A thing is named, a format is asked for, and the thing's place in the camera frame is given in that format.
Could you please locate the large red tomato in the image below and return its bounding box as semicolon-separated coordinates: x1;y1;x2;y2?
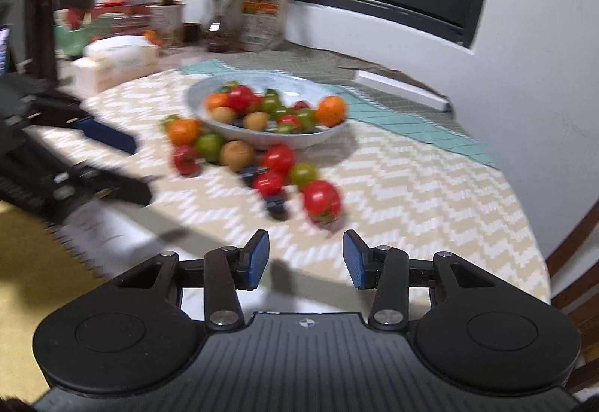
302;180;342;226

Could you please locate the small red tomato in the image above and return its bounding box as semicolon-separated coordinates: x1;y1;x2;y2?
253;171;284;199

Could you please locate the green tomato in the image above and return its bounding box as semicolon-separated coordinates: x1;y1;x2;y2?
288;163;319;191
194;133;224;164

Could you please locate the orange tangerine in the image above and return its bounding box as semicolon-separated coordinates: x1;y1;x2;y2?
316;96;347;128
167;119;202;146
204;92;228;111

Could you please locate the white tissue pack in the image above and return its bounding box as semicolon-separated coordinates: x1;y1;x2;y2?
71;35;160;96

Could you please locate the patterned beige tablecloth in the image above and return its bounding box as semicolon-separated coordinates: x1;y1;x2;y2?
0;44;551;401

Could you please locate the dark blueberry front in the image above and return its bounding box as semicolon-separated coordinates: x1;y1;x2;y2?
265;195;288;220

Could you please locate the green ceramic dish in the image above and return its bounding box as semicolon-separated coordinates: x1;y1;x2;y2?
54;14;113;58

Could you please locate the black thermos bottle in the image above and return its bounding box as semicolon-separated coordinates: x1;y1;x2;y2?
27;0;59;89

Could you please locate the white flat box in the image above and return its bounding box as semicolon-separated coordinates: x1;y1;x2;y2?
354;70;452;112

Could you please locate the blue white porcelain bowl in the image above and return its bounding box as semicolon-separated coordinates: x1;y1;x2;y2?
184;70;348;150

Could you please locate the orange white paper bag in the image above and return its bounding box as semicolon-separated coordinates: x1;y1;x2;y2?
240;0;289;52

